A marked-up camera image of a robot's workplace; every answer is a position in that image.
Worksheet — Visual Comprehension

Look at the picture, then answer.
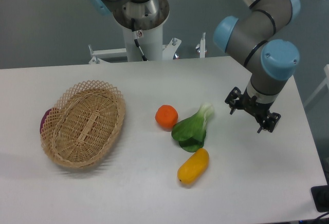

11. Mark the purple fruit behind basket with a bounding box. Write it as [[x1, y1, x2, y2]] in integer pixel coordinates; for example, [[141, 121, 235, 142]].
[[40, 107, 59, 134]]

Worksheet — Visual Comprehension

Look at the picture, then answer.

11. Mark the black device at table edge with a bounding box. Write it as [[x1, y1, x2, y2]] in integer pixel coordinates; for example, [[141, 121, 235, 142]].
[[311, 185, 328, 213]]

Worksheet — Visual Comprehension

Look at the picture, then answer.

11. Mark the orange tangerine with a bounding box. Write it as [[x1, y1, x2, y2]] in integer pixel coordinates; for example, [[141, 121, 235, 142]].
[[155, 105, 178, 129]]

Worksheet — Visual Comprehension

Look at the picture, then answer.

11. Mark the yellow mango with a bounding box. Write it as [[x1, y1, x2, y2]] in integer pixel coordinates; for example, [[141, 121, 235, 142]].
[[177, 148, 210, 184]]

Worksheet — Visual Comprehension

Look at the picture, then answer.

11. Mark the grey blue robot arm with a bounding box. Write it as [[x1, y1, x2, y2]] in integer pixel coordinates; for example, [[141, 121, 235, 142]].
[[90, 0, 301, 132]]

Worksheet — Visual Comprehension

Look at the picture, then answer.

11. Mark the green bok choy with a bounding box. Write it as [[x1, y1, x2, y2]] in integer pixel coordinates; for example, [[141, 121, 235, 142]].
[[171, 102, 214, 153]]

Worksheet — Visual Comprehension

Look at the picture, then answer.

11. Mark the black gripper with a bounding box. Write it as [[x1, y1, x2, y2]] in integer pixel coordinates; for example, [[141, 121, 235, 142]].
[[225, 87, 281, 134]]

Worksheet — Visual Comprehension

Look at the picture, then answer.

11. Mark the black cable on pedestal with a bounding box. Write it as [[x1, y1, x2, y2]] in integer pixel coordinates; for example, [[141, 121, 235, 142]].
[[131, 18, 149, 62]]

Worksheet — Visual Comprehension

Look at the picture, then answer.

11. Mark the woven wicker basket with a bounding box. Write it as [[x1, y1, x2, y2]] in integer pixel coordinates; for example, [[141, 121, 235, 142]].
[[40, 80, 125, 169]]

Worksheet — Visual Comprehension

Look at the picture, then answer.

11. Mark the white frame at right edge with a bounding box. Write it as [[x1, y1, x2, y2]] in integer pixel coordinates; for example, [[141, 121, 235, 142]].
[[303, 64, 328, 111]]

